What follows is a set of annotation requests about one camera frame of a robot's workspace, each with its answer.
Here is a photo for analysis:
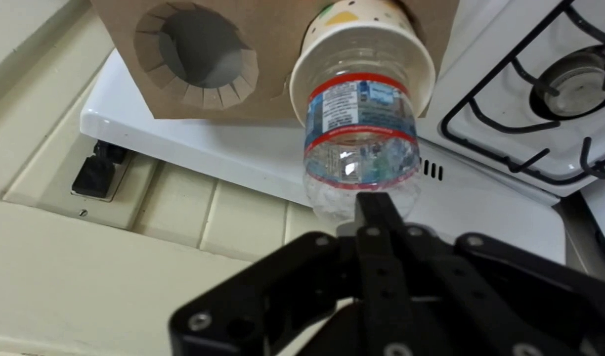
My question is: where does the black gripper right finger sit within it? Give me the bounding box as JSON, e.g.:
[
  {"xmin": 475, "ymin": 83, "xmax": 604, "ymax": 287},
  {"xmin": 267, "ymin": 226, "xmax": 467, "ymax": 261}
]
[{"xmin": 380, "ymin": 190, "xmax": 605, "ymax": 356}]

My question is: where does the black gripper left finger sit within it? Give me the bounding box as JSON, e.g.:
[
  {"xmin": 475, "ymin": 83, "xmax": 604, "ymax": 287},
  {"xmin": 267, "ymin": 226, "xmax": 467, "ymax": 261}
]
[{"xmin": 169, "ymin": 190, "xmax": 384, "ymax": 356}]

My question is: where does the clear plastic water bottle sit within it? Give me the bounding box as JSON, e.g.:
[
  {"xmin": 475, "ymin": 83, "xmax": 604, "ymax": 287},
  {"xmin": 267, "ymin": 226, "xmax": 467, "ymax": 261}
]
[{"xmin": 301, "ymin": 48, "xmax": 424, "ymax": 224}]

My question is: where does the brown cardboard cup holder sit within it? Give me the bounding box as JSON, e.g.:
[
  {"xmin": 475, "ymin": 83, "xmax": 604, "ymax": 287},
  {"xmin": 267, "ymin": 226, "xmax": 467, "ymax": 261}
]
[{"xmin": 90, "ymin": 0, "xmax": 463, "ymax": 129}]

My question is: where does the white gas stove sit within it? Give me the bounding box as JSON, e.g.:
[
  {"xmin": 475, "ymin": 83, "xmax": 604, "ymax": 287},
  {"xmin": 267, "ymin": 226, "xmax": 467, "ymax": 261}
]
[{"xmin": 80, "ymin": 0, "xmax": 605, "ymax": 267}]

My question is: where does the black double stove grate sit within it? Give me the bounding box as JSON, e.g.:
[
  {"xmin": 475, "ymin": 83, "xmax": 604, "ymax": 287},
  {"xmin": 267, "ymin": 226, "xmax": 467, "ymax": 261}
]
[{"xmin": 439, "ymin": 0, "xmax": 605, "ymax": 188}]

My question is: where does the round gas burner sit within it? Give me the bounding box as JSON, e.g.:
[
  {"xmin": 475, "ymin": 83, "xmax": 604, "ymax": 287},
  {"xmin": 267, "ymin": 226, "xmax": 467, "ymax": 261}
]
[{"xmin": 528, "ymin": 44, "xmax": 605, "ymax": 123}]

